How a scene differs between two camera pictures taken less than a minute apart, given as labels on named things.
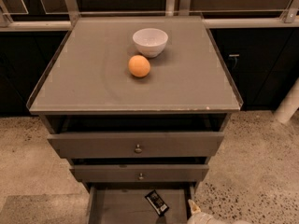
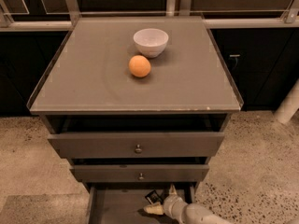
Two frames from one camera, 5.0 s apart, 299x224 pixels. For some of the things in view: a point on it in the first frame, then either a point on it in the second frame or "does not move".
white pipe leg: (289, 105) does not move
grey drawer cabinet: (138, 105) does not move
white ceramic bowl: (150, 42) does not move
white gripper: (204, 218) → (171, 204)
